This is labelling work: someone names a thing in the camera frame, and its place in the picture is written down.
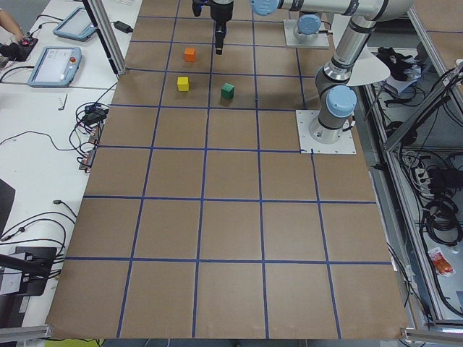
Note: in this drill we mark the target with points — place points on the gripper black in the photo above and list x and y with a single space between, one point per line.
221 12

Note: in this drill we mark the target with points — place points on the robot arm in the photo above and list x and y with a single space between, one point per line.
307 32
337 100

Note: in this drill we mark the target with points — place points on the orange wooden block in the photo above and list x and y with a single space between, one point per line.
190 54

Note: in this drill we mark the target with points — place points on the green wooden block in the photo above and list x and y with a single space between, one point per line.
227 91

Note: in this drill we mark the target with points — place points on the yellow wooden block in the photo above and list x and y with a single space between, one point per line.
183 84

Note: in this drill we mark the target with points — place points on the black power adapter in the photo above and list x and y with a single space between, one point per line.
123 27

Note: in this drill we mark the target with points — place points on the far teach pendant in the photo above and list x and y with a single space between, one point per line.
76 26

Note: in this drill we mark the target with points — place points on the teach pendant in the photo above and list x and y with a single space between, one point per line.
76 26
55 67

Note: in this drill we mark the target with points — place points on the near teach pendant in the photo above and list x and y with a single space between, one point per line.
55 67

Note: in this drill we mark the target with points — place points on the allen key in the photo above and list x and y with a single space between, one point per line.
62 103

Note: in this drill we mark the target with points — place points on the red snack packet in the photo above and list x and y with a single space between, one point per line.
440 263

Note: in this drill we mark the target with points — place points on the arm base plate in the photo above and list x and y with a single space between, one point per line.
294 39
316 139

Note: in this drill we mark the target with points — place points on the aluminium frame post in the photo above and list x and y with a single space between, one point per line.
100 20

